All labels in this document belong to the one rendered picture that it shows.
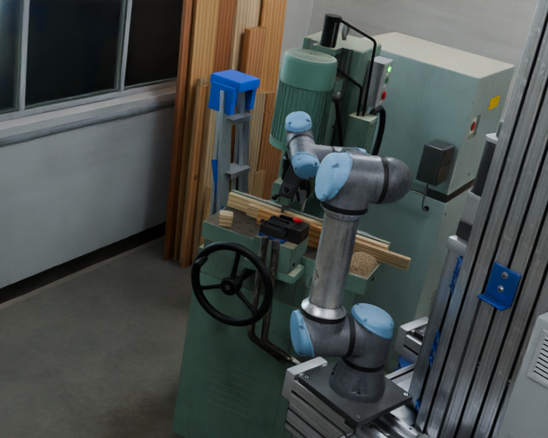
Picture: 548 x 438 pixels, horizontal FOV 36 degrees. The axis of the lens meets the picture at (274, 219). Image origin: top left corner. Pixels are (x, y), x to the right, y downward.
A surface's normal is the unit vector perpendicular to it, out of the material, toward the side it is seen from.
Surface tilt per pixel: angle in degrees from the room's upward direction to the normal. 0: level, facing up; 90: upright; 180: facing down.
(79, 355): 0
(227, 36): 87
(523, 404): 90
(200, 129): 87
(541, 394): 90
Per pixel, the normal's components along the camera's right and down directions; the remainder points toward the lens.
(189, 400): -0.41, 0.31
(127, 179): 0.82, 0.35
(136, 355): 0.17, -0.90
